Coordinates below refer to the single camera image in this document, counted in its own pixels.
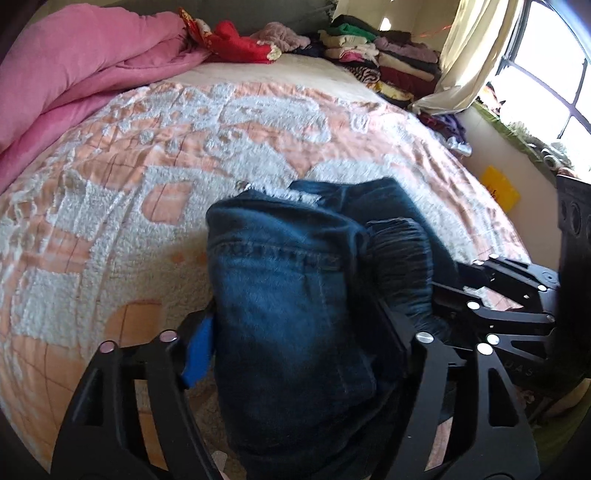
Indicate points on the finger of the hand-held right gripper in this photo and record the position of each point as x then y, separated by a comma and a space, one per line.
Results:
517, 277
508, 318

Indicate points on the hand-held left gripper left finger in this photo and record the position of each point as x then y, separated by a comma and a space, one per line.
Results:
198, 350

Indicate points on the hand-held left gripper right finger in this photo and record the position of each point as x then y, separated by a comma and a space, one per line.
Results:
425, 369

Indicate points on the blue denim pants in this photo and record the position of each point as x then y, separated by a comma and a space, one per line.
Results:
286, 300

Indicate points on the shiny silver wrapper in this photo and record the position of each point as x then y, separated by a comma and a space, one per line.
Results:
461, 147

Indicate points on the green mat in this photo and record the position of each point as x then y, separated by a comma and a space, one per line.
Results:
512, 131

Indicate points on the purple cloth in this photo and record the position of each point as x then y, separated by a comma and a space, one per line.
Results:
448, 127

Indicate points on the peach and white blanket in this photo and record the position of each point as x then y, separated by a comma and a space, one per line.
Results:
138, 184

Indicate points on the window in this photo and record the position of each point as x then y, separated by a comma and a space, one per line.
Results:
545, 69

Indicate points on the cream curtain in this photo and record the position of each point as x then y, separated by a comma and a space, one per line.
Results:
471, 55

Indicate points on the stack of folded clothes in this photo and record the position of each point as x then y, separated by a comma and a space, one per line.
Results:
392, 60

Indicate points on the red patterned cloth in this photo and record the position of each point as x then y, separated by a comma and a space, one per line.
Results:
235, 44

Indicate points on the pink quilt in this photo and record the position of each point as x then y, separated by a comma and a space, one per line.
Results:
69, 69

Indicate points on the mauve fluffy cloth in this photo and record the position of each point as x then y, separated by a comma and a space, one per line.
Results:
281, 37

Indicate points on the grey headboard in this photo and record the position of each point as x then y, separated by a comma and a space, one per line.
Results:
277, 11

